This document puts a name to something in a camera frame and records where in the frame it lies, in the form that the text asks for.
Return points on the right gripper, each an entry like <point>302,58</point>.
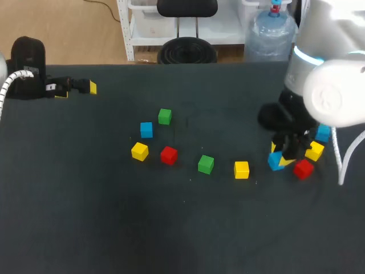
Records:
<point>280,117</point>

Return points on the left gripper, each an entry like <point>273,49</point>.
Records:
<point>27,57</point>

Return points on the blue cube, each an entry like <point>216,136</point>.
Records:
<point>274,161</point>
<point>146,130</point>
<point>323,133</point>

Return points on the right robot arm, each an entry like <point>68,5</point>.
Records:
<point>328,71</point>

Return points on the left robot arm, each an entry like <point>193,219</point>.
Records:
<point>2,67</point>

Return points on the red cube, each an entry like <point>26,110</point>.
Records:
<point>303,169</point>
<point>168,155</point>

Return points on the yellow cube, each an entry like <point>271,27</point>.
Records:
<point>139,151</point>
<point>316,151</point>
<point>241,170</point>

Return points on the green cube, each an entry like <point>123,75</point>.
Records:
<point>206,164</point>
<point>164,116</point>

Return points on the white metal shelf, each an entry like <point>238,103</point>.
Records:
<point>128,34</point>

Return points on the white plastic bin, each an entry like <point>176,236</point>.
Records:
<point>152,21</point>

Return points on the large water bottle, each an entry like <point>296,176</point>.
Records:
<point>269,35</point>

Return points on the black chair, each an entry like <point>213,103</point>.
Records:
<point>186,48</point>

